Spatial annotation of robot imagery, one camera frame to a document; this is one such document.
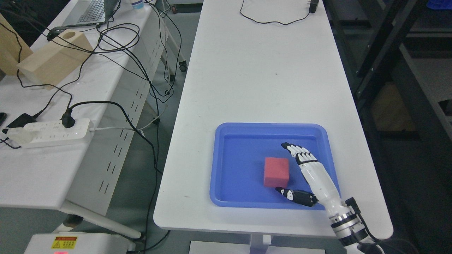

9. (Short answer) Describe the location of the cardboard box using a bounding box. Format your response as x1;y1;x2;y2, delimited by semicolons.
371;82;416;132

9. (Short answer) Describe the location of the pink foam block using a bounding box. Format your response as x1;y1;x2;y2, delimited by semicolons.
263;157;290;188

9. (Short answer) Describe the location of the white machine base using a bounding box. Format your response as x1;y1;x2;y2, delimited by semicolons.
24;232;136;254

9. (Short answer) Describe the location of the white table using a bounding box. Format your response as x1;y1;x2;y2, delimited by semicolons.
153;0;393;249

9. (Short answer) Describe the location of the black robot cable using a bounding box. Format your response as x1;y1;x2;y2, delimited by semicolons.
344;197;421;254

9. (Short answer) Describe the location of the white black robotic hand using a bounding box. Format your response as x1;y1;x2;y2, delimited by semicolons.
275;143;351;219

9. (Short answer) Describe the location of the grey laptop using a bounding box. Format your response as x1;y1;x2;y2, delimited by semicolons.
62;0;119;27

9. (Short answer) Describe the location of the black computer mouse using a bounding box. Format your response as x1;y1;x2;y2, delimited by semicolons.
46;26;69;42

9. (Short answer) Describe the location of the wooden block with hole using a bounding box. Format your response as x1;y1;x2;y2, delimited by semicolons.
17;29;93;86

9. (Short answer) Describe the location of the white side desk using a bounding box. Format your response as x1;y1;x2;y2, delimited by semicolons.
0;0;170;240

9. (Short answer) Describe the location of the black floor cable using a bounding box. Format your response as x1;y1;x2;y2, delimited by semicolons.
62;101;172;253

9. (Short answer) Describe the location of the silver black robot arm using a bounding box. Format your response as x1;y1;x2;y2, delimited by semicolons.
326;205;384;254

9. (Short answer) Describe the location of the black metal shelf right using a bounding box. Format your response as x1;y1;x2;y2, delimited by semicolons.
323;0;451;254

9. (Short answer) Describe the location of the white power strip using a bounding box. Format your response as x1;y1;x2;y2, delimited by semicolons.
6;118;93;148

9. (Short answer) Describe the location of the blue plastic tray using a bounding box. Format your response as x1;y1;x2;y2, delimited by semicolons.
210;123;339;210

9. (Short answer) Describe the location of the black charger cable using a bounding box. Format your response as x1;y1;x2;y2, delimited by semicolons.
239;0;320;25

